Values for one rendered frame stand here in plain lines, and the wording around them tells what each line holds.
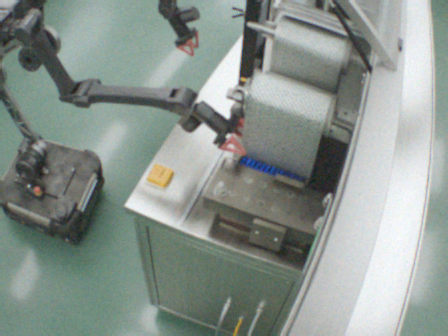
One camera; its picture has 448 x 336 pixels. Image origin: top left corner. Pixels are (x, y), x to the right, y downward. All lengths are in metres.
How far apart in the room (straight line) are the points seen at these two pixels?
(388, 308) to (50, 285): 1.99
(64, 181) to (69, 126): 0.73
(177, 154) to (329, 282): 1.20
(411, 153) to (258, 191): 0.57
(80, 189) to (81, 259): 0.38
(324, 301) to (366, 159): 0.29
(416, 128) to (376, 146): 0.45
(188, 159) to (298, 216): 0.48
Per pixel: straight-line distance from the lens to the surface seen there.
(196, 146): 1.86
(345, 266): 0.74
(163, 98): 1.57
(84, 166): 2.71
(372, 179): 0.85
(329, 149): 1.65
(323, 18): 1.64
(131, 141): 3.12
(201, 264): 1.78
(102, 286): 2.56
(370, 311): 0.96
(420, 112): 1.40
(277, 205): 1.56
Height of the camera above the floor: 2.27
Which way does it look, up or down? 50 degrees down
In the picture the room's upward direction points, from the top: 6 degrees clockwise
